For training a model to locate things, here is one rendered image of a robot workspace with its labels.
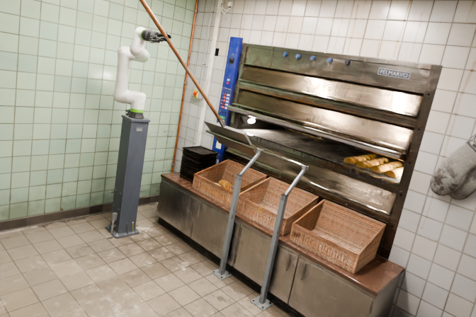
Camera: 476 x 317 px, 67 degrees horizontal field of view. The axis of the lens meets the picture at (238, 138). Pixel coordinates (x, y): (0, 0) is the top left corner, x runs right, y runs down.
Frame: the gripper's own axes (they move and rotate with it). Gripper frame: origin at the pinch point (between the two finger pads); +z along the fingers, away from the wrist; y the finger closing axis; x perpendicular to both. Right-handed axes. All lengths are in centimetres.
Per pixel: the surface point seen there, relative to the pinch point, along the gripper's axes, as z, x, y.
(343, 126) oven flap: 96, -120, -48
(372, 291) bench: 169, -142, 58
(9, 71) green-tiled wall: -118, 18, 82
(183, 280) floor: 32, -151, 128
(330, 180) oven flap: 96, -154, -12
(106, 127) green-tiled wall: -118, -84, 58
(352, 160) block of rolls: 103, -153, -38
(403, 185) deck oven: 154, -142, -25
